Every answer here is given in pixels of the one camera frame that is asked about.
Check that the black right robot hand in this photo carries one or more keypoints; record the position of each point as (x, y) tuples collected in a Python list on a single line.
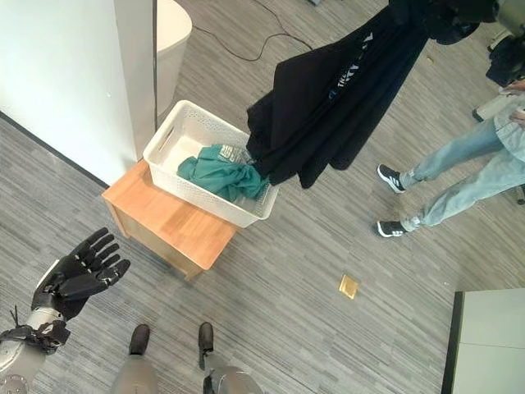
[(459, 20)]

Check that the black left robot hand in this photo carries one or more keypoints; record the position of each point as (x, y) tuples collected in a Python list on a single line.
[(78, 283)]

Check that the black printed t-shirt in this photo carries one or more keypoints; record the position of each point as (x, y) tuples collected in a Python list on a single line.
[(320, 123)]

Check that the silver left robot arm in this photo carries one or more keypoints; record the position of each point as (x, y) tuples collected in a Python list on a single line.
[(18, 357)]

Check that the white perforated laundry basket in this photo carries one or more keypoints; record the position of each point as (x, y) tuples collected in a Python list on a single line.
[(184, 143)]

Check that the low wooden table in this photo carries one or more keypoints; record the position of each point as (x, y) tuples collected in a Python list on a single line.
[(172, 221)]

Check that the person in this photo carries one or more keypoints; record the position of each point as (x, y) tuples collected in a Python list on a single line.
[(471, 172)]

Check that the black and white sneaker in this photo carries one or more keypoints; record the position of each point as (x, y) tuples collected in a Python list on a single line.
[(391, 228), (391, 178)]

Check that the teal printed t-shirt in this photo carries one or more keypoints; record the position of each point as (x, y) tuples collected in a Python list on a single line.
[(221, 174)]

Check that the white rounded tub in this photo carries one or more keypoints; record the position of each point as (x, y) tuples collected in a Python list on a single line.
[(170, 53)]

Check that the brass floor socket plate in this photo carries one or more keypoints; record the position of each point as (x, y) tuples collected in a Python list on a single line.
[(349, 286)]

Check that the white cabinet with dark edge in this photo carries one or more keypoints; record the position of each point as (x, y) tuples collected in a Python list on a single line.
[(492, 340)]

